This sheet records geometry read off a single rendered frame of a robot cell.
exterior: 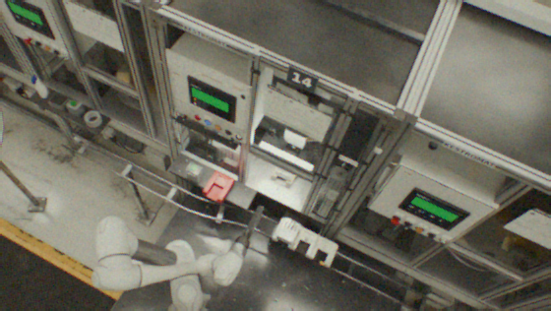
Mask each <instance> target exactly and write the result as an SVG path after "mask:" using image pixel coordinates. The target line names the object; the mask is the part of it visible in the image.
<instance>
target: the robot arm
mask: <svg viewBox="0 0 551 311"><path fill-rule="evenodd" d="M263 209H264V208H263V207H261V206H259V208H258V209H257V210H256V212H255V213H254V215H253V216H252V218H251V219H250V223H249V225H248V227H247V228H246V229H245V230H244V232H243V237H238V238H236V240H235V242H234V243H232V244H231V246H230V248H229V250H228V252H227V253H226V255H223V256H221V255H215V254H208V255H205V256H201V257H200V258H199V260H197V261H195V257H194V255H193V250H192V247H191V246H189V244H188V243H187V242H185V241H183V240H175V241H173V242H171V243H170V244H168V245H167V246H166V247H165V248H164V247H162V246H159V245H156V244H151V243H149V242H147V241H145V240H142V239H139V238H137V236H136V234H134V233H133V232H132V231H131V230H130V229H129V227H128V226H127V224H126V222H125V221H124V220H123V219H122V218H120V217H119V216H110V217H106V218H103V219H102V220H101V221H100V223H99V224H98V225H97V227H96V231H95V235H94V244H95V253H96V257H97V260H98V267H96V268H95V269H94V271H93V273H92V284H93V285H94V286H96V287H97V288H99V289H103V290H108V291H121V290H129V289H132V288H140V287H142V286H145V285H148V284H151V283H154V282H158V281H161V280H169V281H170V286H171V294H172V301H173V303H172V304H171V305H170V306H169V307H168V311H209V310H208V309H205V308H204V307H205V305H206V304H207V302H208V301H209V300H211V296H210V295H209V294H204V293H203V292H202V288H201V284H200V281H199V278H198V274H201V275H202V276H211V277H214V281H215V282H216V283H219V284H221V285H229V284H231V282H232V281H233V280H234V279H235V277H236V276H237V275H238V273H239V271H240V269H241V264H242V261H243V260H244V257H246V254H247V253H248V248H249V247H250V241H249V239H250V236H251V235H252V233H253V231H254V229H255V228H256V226H257V225H258V223H259V221H260V218H261V217H262V215H263V214H261V212H262V210H263ZM131 260H134V261H137V262H144V263H148V264H150V265H153V266H150V265H142V264H133V263H132V261H131Z"/></svg>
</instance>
